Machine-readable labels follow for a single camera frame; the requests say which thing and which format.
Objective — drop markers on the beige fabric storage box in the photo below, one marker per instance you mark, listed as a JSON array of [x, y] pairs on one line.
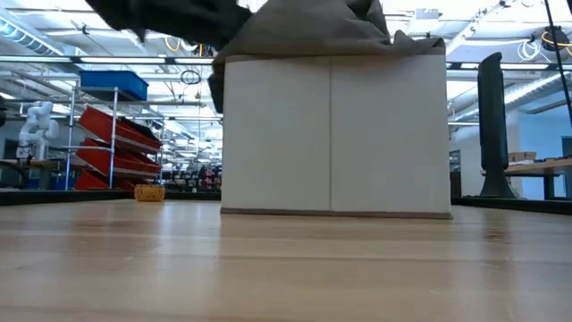
[[335, 134]]

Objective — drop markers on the small cardboard box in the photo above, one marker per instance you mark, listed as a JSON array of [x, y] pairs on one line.
[[522, 156]]

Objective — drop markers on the tan garment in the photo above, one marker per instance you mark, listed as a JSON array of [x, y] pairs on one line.
[[313, 31]]

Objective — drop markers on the wooden workbench with cardboard box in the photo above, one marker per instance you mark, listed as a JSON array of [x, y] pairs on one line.
[[536, 167]]

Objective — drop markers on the small round woven basket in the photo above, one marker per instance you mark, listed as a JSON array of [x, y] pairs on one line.
[[149, 193]]

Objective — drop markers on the wooden workbench with white robot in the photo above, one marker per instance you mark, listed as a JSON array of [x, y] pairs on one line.
[[27, 163]]

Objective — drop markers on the blue plastic bin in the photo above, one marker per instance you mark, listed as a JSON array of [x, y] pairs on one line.
[[114, 85]]

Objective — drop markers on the metal shelf rack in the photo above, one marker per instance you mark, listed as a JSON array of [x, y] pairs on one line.
[[68, 134]]

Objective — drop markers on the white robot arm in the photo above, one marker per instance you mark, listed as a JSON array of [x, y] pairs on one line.
[[38, 129]]

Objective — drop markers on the red plastic bin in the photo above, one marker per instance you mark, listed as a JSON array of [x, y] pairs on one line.
[[96, 156], [89, 182], [96, 121]]

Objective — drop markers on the black column with flared base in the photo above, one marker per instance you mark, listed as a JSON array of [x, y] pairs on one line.
[[493, 134]]

